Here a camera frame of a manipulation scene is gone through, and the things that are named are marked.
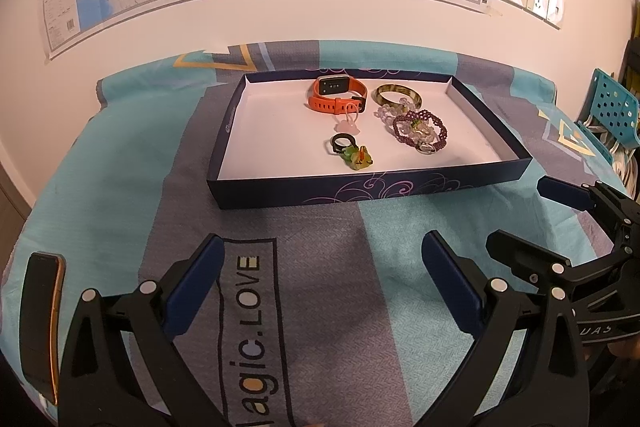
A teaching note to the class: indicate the tortoiseshell bangle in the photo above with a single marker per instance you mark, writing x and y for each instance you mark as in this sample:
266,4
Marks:
395,87

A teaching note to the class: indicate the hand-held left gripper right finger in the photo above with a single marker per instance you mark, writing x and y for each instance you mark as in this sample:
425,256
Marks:
452,292

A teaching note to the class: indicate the blue perforated chair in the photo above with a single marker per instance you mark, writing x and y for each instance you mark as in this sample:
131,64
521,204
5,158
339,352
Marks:
607,99

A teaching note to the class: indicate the teal and grey printed blanket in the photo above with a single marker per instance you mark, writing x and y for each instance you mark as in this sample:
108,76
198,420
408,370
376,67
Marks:
125,182

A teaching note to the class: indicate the black smartphone with orange edge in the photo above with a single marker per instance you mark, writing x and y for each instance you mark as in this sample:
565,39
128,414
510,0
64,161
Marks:
40,332

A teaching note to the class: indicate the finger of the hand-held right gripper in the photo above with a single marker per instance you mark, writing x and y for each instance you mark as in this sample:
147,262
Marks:
562,194
520,252

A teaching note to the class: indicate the dark blue shallow box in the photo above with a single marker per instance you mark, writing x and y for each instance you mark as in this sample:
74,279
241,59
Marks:
280,147

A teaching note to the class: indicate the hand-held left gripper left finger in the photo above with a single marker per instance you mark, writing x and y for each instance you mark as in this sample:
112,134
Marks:
195,287

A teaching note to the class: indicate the green glass bead charm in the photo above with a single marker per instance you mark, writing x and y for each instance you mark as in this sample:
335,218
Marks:
348,153

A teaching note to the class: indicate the pink charm with loop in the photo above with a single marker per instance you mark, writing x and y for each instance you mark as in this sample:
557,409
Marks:
348,123

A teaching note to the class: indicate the orange smartwatch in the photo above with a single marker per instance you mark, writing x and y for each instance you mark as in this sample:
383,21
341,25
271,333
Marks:
320,102

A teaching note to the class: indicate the clear tape strip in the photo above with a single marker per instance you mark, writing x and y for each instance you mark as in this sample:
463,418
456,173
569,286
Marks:
495,11

